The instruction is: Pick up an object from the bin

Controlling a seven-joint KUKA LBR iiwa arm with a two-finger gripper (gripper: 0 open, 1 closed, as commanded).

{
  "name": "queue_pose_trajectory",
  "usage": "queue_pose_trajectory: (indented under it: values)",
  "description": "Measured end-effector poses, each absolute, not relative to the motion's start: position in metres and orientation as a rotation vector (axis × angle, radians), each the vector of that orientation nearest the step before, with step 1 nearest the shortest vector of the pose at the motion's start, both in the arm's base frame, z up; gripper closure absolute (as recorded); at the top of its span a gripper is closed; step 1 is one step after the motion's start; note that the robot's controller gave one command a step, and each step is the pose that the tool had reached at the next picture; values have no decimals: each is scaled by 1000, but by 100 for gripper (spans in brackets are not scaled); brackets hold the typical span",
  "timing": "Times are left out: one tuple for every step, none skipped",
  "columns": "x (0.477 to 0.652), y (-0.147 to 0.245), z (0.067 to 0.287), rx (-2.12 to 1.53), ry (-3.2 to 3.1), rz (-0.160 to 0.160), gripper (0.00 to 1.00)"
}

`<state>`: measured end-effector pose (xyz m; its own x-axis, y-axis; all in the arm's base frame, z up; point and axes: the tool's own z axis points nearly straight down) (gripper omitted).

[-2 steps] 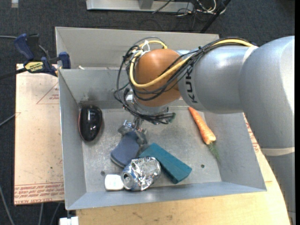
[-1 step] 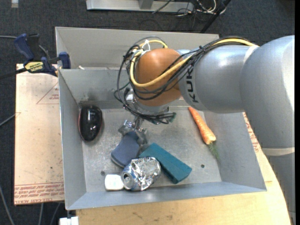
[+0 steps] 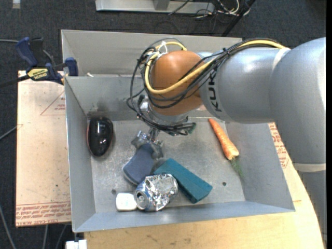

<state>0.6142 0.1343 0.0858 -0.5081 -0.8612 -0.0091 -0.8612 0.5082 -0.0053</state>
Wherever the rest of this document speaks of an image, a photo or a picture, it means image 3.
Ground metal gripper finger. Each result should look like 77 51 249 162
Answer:
131 130 150 148
152 140 165 159

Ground blue-grey sponge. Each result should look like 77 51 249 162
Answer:
121 143 157 186

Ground black computer mouse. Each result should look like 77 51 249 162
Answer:
87 116 115 157

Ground teal flat block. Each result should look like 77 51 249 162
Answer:
153 158 213 204

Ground crushed silver drink can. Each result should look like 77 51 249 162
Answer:
134 173 179 212

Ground grey metal bin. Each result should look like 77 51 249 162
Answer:
61 29 296 233

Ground small white rounded box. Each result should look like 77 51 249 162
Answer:
115 192 137 212

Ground orange carrot with green top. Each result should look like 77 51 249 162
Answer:
208 118 245 178

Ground brown cardboard board, red print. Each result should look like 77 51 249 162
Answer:
15 70 303 228

